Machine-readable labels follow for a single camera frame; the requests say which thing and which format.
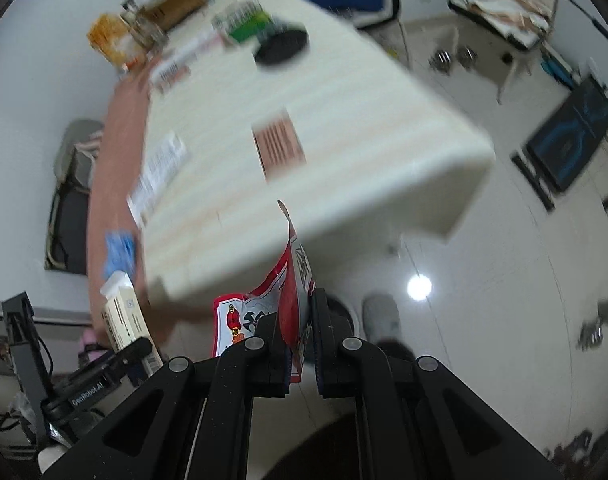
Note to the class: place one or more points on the white cardboard box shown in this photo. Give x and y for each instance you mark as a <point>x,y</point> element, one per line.
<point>126,317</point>

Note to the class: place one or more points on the glass jar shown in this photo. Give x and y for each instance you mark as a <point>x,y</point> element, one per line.
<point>138,25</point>

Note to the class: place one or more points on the long white and red packet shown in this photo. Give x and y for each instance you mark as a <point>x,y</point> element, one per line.
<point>181,62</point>

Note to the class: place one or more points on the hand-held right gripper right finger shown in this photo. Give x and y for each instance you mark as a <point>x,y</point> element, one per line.
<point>320,360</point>

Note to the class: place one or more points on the white printed flat packet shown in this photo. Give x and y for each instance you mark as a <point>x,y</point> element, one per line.
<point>158,175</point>

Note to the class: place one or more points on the red and white snack wrapper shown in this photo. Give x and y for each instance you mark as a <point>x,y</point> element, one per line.
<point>286,305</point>

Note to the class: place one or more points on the person's grey slipper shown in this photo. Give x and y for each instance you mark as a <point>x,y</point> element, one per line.
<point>381,317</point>

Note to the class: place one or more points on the metal dumbbell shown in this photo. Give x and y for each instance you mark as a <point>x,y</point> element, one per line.
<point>466,55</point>
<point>440,60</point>
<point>596,330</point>

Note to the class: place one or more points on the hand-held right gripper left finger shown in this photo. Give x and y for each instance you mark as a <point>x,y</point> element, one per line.
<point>279,360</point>

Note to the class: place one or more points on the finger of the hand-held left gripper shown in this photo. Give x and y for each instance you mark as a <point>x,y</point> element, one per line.
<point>26,350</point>

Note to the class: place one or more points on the yellow snack bag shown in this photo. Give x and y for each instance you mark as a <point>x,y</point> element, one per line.
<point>111,40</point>

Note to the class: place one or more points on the green packet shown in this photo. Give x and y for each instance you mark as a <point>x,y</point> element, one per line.
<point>246,25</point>

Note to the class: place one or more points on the grey office chair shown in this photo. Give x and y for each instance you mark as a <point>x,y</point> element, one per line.
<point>73,170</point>

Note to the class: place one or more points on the white chair with cloths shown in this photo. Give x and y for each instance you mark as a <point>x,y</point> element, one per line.
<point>509,5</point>

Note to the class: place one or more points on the small blue packet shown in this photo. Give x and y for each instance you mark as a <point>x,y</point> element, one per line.
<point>118,252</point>

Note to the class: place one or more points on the black screen with blue pattern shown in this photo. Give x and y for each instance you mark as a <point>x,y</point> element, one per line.
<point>571,132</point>

